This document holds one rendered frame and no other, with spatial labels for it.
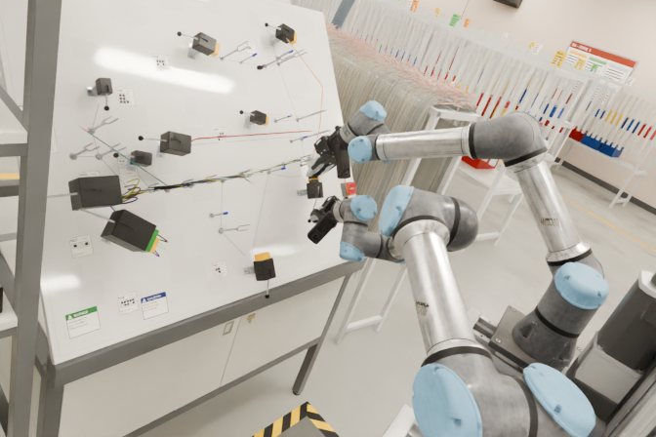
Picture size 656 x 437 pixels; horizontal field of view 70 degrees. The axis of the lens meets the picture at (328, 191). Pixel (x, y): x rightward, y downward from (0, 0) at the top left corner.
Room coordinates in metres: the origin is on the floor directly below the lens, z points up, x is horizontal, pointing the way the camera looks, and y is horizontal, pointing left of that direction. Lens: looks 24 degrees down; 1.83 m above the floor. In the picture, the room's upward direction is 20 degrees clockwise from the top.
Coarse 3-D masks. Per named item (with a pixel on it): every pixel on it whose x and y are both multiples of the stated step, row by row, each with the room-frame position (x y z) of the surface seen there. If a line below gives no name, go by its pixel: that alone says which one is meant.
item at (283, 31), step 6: (282, 24) 1.69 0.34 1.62; (276, 30) 1.70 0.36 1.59; (282, 30) 1.68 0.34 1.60; (288, 30) 1.70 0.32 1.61; (294, 30) 1.73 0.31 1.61; (270, 36) 1.74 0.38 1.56; (276, 36) 1.69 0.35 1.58; (282, 36) 1.69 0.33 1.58; (288, 36) 1.69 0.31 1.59; (294, 36) 1.72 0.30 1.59; (270, 42) 1.73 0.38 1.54; (276, 42) 1.74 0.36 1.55; (288, 42) 1.72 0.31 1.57
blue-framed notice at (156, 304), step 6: (156, 294) 0.99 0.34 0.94; (162, 294) 1.00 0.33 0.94; (144, 300) 0.95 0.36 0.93; (150, 300) 0.97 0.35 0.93; (156, 300) 0.98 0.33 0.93; (162, 300) 0.99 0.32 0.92; (144, 306) 0.95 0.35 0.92; (150, 306) 0.96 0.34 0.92; (156, 306) 0.97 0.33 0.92; (162, 306) 0.98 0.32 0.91; (168, 306) 0.99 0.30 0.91; (144, 312) 0.94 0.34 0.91; (150, 312) 0.95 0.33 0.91; (156, 312) 0.96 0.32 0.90; (162, 312) 0.97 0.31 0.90; (168, 312) 0.98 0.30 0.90; (144, 318) 0.93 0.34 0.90
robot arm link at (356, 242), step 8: (344, 224) 1.24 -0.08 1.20; (352, 224) 1.22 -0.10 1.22; (360, 224) 1.23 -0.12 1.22; (344, 232) 1.22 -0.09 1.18; (352, 232) 1.21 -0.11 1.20; (360, 232) 1.22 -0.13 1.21; (368, 232) 1.24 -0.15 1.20; (344, 240) 1.20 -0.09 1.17; (352, 240) 1.20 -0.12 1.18; (360, 240) 1.20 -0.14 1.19; (368, 240) 1.21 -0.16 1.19; (376, 240) 1.22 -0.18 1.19; (344, 248) 1.19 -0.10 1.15; (352, 248) 1.18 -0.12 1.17; (360, 248) 1.19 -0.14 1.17; (368, 248) 1.20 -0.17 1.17; (376, 248) 1.21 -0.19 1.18; (344, 256) 1.17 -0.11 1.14; (352, 256) 1.17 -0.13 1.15; (360, 256) 1.18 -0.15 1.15; (368, 256) 1.21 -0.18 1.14; (376, 256) 1.21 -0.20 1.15
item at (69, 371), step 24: (360, 264) 1.66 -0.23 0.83; (288, 288) 1.33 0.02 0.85; (312, 288) 1.44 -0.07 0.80; (216, 312) 1.08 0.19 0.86; (240, 312) 1.17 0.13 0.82; (144, 336) 0.91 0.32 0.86; (168, 336) 0.96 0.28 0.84; (48, 360) 0.76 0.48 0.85; (72, 360) 0.77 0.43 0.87; (96, 360) 0.81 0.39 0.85; (120, 360) 0.86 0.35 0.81
